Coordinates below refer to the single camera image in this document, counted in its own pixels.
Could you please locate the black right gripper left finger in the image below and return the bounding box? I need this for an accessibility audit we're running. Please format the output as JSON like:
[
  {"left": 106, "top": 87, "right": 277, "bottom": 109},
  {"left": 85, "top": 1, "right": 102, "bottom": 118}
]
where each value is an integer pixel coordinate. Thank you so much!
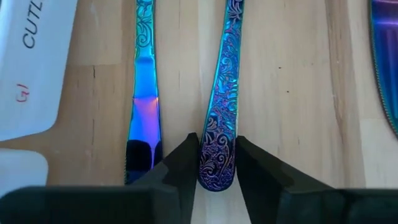
[{"left": 0, "top": 133, "right": 200, "bottom": 224}]

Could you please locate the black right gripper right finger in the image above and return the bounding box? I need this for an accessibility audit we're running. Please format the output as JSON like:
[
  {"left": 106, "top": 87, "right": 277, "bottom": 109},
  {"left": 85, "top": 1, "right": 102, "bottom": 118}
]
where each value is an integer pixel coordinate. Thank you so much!
[{"left": 235, "top": 136, "right": 398, "bottom": 224}]

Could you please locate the iridescent table knife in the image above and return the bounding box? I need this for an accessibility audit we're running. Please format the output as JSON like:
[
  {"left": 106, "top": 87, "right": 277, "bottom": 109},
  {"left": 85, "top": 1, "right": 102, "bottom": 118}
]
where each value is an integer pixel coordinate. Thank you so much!
[
  {"left": 124, "top": 0, "right": 163, "bottom": 186},
  {"left": 368, "top": 0, "right": 398, "bottom": 139},
  {"left": 197, "top": 0, "right": 246, "bottom": 192}
]

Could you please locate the white cutlery tray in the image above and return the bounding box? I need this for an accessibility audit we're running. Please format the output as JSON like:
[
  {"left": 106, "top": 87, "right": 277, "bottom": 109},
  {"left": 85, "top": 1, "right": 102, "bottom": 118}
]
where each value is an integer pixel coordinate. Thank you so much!
[{"left": 0, "top": 0, "right": 78, "bottom": 197}]

